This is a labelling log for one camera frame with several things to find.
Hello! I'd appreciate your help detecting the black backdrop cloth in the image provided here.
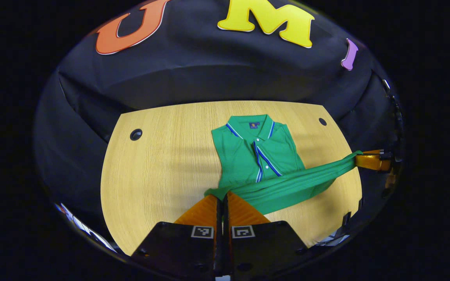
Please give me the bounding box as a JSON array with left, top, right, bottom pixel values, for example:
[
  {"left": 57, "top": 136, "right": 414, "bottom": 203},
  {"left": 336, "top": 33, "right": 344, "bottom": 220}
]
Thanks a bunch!
[{"left": 34, "top": 0, "right": 405, "bottom": 235}]

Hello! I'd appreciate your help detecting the green T-shirt with blue trim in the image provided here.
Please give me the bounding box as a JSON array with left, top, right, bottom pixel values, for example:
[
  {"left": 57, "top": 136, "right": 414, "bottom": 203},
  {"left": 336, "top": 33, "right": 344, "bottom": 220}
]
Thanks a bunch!
[{"left": 204, "top": 114, "right": 363, "bottom": 215}]

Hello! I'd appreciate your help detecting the white side desk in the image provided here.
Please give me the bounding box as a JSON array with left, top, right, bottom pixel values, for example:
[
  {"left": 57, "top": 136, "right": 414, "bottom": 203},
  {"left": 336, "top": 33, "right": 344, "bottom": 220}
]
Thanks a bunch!
[{"left": 55, "top": 202, "right": 118, "bottom": 253}]

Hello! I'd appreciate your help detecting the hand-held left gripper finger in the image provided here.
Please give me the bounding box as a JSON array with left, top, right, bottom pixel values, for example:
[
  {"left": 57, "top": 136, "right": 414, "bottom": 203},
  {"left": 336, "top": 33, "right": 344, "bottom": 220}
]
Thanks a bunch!
[
  {"left": 130, "top": 194, "right": 224, "bottom": 279},
  {"left": 224, "top": 190, "right": 309, "bottom": 279}
]

